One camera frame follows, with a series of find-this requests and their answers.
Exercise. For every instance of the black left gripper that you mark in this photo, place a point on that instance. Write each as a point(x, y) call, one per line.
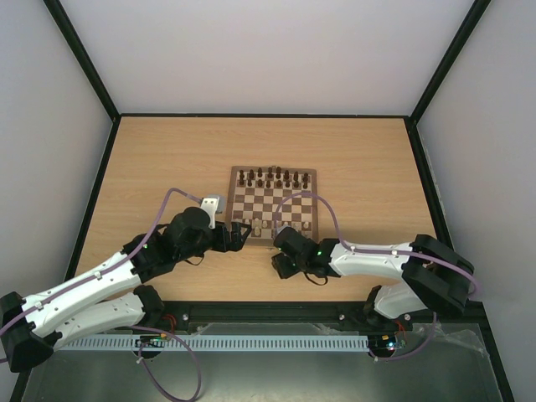
point(224, 244)

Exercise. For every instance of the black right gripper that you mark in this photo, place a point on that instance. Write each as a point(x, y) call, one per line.
point(280, 262)

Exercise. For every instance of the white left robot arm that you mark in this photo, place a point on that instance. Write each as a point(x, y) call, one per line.
point(114, 294)

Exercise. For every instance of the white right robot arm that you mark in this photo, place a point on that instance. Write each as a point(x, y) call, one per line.
point(429, 274)

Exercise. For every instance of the wooden folding chess board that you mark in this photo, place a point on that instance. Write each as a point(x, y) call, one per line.
point(244, 204)

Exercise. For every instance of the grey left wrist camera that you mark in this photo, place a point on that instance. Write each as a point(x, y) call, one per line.
point(213, 205)

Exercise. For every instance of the black aluminium frame rail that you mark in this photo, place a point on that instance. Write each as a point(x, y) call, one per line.
point(184, 316)

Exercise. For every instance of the light blue cable duct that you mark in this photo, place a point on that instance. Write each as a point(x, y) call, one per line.
point(222, 343)

